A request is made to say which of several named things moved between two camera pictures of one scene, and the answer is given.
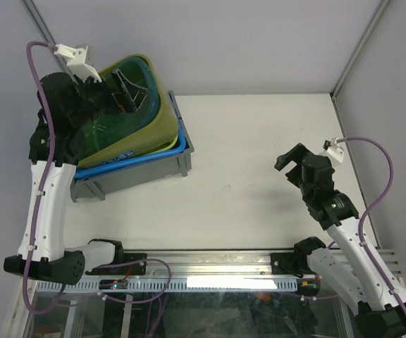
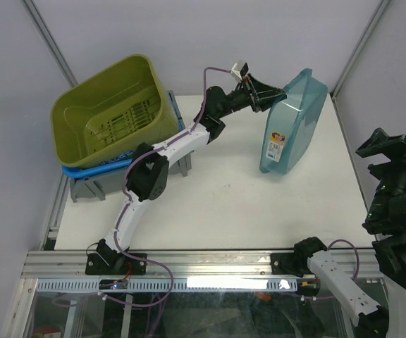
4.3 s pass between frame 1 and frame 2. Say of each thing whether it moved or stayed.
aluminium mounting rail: stayed
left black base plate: stayed
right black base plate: stayed
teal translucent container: moved
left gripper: moved
